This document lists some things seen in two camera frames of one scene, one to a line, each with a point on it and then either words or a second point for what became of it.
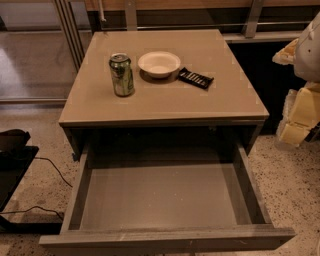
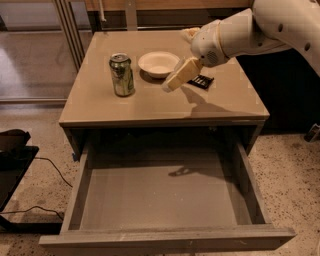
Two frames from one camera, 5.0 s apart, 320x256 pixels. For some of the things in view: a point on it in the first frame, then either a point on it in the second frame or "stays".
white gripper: (308, 56) -> (206, 43)
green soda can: (122, 75) stays
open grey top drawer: (143, 194) stays
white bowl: (159, 64) stays
